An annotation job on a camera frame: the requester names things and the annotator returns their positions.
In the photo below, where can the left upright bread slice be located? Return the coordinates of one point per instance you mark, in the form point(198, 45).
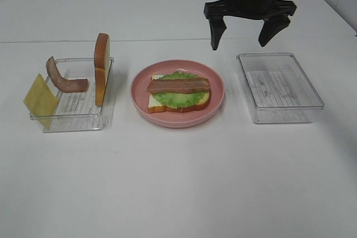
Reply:
point(101, 66)

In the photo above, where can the white bread slice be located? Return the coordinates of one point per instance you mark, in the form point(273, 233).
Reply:
point(179, 92)

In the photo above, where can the left clear plastic tray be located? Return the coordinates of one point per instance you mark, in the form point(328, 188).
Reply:
point(78, 111)

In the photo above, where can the clear plastic tray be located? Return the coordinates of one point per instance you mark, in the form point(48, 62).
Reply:
point(78, 111)
point(277, 90)

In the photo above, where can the brown bacon strip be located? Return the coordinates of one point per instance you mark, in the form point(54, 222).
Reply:
point(65, 85)

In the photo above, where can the yellow cheese slice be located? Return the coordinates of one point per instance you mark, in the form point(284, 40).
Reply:
point(39, 100)

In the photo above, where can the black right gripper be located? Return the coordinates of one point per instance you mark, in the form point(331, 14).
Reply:
point(251, 9)

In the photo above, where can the red bacon strip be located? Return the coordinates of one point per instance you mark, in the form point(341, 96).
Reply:
point(184, 86)

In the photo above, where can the right clear plastic tray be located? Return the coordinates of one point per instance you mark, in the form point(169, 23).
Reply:
point(277, 90)

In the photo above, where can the green lettuce leaf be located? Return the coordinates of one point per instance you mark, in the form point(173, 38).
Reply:
point(176, 101)

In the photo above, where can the pink round plate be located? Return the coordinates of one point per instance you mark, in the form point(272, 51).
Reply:
point(173, 119)

